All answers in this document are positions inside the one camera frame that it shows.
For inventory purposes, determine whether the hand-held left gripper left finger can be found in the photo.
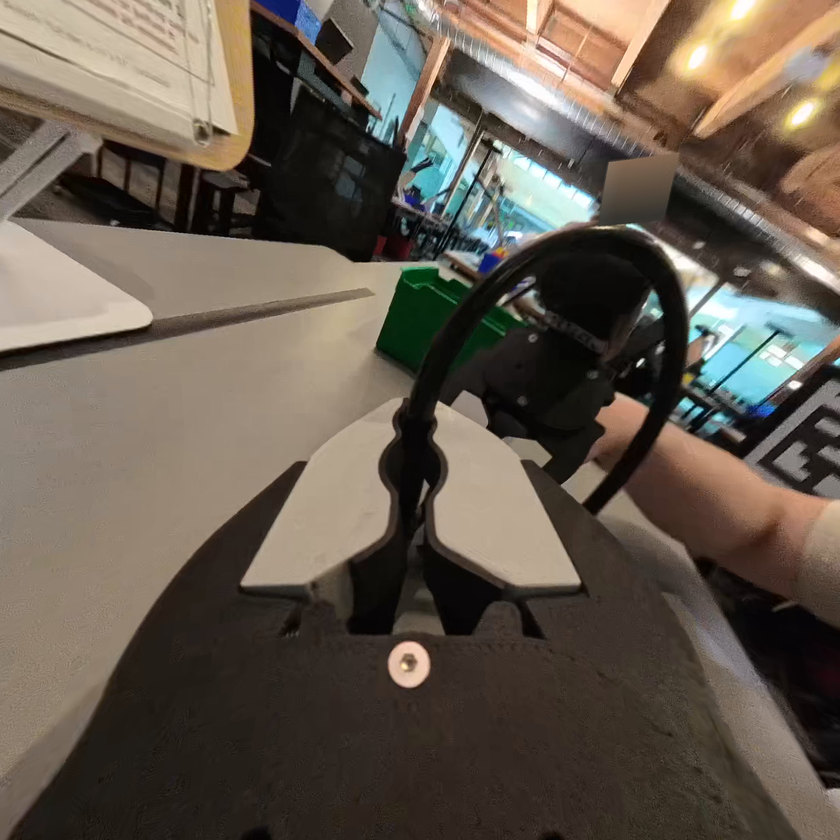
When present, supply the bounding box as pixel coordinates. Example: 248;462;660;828
239;397;409;635

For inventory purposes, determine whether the person's right forearm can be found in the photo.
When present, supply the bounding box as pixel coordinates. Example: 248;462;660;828
587;394;840;631

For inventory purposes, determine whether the black mesh cabinet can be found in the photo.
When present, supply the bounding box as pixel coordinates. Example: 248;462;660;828
255;85;409;263

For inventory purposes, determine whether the white document holder stand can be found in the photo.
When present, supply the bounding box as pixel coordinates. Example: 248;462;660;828
0;0;257;355

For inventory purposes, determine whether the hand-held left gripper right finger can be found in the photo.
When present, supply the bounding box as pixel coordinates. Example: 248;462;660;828
422;403;583;635

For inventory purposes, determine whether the black white tag board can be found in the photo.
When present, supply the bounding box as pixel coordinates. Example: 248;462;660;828
742;379;840;501

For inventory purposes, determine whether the black power plug cord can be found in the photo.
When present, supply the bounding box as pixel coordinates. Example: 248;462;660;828
392;223;690;526

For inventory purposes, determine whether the green plastic bin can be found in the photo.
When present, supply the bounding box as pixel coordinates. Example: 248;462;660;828
375;262;527;376

